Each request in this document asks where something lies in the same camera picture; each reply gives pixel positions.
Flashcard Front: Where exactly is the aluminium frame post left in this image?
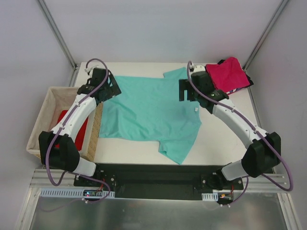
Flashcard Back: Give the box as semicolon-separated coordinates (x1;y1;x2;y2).
35;0;80;71

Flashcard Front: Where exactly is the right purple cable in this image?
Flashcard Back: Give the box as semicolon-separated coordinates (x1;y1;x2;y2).
187;60;295;210

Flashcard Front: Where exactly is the teal t shirt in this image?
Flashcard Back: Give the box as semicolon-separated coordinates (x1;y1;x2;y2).
99;68;201;164

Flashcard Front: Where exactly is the pink t shirt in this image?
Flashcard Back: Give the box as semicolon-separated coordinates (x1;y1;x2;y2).
205;57;250;93

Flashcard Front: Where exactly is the black t shirt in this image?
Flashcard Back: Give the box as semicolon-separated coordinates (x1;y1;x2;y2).
215;57;253;92

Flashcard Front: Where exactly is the aluminium rail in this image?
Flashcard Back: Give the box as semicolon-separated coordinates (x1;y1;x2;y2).
30;169;77;189

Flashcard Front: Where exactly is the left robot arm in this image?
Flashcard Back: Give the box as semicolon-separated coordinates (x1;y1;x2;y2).
38;67;121;186

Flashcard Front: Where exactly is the patterned t shirt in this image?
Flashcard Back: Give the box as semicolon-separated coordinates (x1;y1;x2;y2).
226;88;242;95

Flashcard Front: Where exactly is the right white cable duct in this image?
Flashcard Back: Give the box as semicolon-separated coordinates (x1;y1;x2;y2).
201;192;219;202

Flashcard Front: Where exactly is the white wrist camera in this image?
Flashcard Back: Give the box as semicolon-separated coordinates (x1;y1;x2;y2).
189;64;206;74
84;65;98;75

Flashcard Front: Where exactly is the red t shirt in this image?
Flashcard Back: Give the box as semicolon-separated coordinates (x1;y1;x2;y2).
57;110;88;151

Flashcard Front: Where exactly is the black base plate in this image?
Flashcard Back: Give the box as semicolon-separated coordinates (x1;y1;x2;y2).
74;163;243;200

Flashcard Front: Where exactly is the wicker basket with cloth liner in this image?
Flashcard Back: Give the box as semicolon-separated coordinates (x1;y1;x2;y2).
26;86;103;162

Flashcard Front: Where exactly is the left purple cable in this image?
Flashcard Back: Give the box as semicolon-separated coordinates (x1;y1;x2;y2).
40;58;111;213

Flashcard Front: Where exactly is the aluminium frame post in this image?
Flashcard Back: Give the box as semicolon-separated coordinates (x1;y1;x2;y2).
35;0;80;71
242;0;292;71

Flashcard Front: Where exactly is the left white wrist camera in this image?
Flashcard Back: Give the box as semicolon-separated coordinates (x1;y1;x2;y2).
84;65;98;75

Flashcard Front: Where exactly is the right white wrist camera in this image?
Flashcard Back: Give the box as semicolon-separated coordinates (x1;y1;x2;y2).
189;64;206;74

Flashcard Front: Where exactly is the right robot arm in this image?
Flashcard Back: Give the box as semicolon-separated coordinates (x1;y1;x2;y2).
178;70;281;190

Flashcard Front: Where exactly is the purple cable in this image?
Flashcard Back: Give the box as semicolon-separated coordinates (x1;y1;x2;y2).
187;60;295;210
40;58;111;213

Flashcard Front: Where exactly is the aluminium frame post right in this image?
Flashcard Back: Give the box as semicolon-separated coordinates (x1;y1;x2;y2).
242;0;292;71

